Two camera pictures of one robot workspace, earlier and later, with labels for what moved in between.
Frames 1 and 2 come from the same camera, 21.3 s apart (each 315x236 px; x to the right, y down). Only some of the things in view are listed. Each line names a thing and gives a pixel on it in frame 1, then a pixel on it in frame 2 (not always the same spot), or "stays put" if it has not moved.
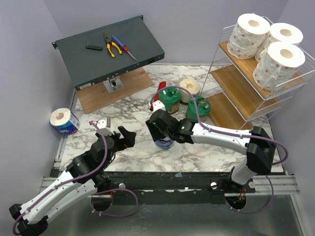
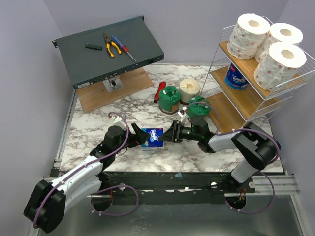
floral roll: x=250 y=31 stays put
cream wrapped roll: x=192 y=85 stays put
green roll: x=203 y=106 stays put
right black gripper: x=154 y=131 → x=176 y=131
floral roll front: x=283 y=32 stays put
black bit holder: x=94 y=47 stays put
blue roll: x=65 y=121 → x=153 y=143
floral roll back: x=279 y=63 stays put
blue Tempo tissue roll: x=165 y=143 → x=234 y=80
